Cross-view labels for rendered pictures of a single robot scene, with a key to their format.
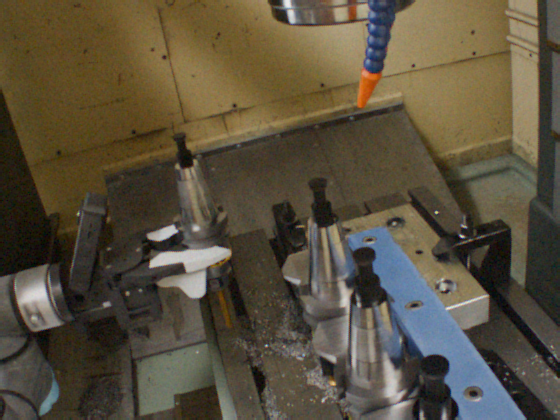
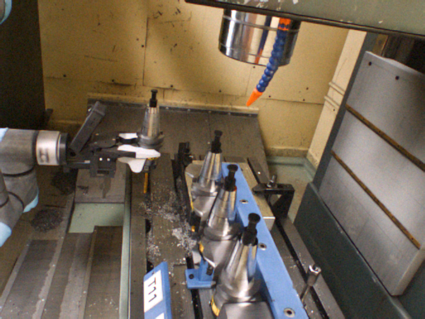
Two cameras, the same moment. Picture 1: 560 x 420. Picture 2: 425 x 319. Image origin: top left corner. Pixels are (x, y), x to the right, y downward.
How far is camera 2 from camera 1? 0.11 m
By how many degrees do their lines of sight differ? 8
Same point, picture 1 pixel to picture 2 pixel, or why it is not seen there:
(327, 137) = (213, 119)
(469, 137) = (286, 142)
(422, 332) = (245, 213)
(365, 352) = (219, 211)
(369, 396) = (214, 233)
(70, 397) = (28, 213)
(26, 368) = (25, 183)
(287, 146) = (191, 116)
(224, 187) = not seen: hidden behind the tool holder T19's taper
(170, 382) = (92, 219)
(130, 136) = (110, 82)
